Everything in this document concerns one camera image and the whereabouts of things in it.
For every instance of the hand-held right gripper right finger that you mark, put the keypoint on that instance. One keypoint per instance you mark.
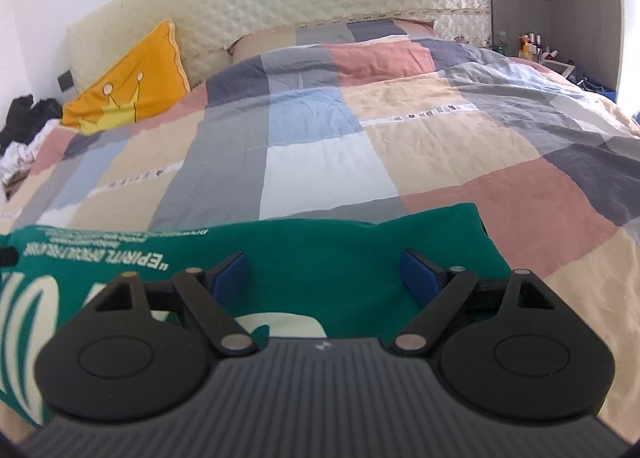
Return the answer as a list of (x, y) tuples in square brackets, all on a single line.
[(417, 275)]

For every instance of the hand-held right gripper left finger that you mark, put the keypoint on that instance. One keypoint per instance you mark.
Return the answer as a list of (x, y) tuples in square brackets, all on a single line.
[(231, 275)]

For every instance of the green zip hoodie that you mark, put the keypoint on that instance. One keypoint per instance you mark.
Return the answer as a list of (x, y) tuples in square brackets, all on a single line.
[(325, 248)]

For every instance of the white crumpled clothes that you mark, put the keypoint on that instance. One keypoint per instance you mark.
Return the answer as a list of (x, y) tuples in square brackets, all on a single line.
[(22, 153)]

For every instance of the checkered patchwork quilt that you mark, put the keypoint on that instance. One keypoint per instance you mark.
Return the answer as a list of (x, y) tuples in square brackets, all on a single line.
[(400, 138)]

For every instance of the yellow crown pillow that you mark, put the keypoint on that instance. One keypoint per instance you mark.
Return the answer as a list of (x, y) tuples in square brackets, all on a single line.
[(135, 83)]

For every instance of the brown nightstand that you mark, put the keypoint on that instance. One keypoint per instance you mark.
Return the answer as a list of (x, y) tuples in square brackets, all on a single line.
[(15, 184)]

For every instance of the green jar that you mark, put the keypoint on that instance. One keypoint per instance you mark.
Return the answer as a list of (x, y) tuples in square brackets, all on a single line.
[(501, 43)]

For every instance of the white tablet device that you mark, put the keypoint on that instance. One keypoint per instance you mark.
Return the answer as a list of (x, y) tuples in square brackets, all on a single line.
[(561, 69)]

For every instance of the checkered bed pillow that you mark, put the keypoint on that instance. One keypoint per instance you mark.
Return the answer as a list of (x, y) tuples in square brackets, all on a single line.
[(320, 36)]

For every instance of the blue tray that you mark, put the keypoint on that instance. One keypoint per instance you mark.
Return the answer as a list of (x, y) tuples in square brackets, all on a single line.
[(602, 88)]

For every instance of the blue seat cushion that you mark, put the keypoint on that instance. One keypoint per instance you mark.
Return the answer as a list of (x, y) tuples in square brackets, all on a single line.
[(636, 117)]

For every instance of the dark wall socket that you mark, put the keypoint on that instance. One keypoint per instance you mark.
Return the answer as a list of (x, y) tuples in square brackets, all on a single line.
[(66, 80)]

